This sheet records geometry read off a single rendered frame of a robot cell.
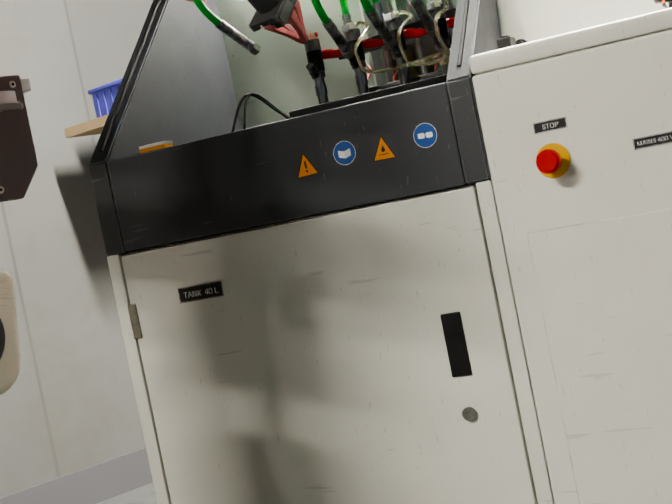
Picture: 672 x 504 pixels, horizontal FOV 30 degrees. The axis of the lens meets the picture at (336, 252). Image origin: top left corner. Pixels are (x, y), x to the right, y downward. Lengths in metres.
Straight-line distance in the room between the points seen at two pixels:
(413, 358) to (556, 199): 0.34
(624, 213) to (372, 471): 0.58
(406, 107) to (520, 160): 0.20
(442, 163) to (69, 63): 2.61
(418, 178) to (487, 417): 0.39
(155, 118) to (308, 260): 0.49
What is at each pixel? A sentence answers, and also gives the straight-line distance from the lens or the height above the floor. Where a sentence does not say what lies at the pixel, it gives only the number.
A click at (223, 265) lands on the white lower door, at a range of 2.10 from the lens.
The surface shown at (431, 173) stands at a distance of 1.94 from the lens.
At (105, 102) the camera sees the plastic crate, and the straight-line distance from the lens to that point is 4.12.
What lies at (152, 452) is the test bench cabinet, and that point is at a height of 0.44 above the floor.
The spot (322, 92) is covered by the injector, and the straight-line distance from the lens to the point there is 2.28.
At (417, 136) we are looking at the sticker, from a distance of 1.95.
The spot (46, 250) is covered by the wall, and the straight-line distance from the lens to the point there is 4.21.
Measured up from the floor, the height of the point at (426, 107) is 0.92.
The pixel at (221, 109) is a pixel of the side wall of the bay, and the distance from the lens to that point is 2.60.
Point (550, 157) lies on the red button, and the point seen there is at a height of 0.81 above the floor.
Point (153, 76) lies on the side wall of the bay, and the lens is 2.39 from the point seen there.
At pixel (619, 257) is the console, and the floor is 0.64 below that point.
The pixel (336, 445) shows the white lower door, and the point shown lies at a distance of 2.07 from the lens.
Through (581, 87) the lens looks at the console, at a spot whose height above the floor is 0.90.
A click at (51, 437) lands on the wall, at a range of 4.18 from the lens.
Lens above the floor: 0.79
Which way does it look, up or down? 2 degrees down
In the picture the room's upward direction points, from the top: 11 degrees counter-clockwise
